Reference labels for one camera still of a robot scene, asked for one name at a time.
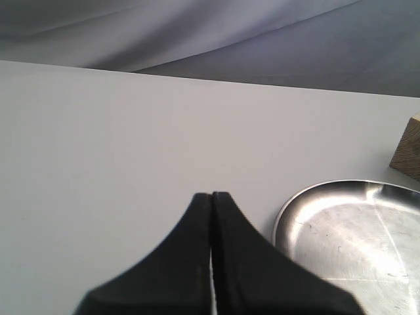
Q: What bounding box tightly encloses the round stainless steel plate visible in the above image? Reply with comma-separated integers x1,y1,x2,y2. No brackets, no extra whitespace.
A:
272,180,419,314

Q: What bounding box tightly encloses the light wooden block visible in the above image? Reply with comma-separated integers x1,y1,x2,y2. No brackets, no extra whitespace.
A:
389,113,420,181

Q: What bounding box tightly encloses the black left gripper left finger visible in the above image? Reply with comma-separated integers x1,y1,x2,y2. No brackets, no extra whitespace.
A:
75,193,212,314

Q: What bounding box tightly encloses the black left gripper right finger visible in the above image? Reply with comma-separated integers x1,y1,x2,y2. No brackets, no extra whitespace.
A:
212,192,363,314

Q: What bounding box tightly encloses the grey backdrop cloth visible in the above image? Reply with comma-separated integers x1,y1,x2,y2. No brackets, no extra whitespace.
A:
1,1,419,97

